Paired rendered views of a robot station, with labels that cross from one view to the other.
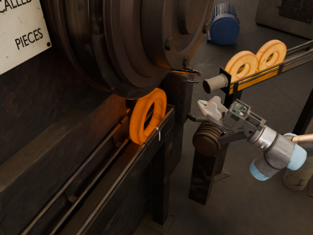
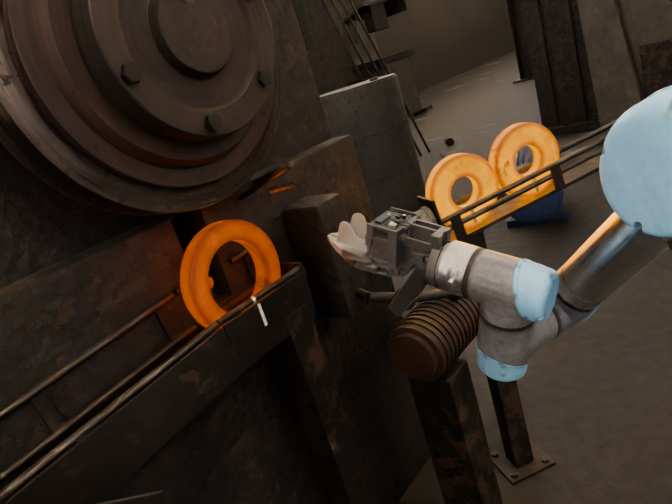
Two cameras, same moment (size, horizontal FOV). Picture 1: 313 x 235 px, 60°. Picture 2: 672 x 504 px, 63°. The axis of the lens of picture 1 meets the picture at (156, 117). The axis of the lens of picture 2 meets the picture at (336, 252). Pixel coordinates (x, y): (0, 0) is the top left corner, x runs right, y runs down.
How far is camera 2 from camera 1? 0.50 m
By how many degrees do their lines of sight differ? 27
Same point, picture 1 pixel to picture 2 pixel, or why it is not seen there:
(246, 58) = (459, 163)
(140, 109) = (192, 250)
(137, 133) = (192, 296)
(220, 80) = not seen: hidden behind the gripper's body
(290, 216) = not seen: outside the picture
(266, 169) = (490, 339)
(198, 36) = (245, 89)
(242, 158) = (589, 422)
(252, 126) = (421, 243)
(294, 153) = (517, 274)
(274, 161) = (491, 310)
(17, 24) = not seen: outside the picture
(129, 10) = (47, 32)
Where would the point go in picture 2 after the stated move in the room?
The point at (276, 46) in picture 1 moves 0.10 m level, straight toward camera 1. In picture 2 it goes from (524, 132) to (508, 146)
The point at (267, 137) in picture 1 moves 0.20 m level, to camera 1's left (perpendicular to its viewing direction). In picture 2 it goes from (455, 257) to (318, 286)
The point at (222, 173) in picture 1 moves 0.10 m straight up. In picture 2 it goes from (537, 460) to (530, 427)
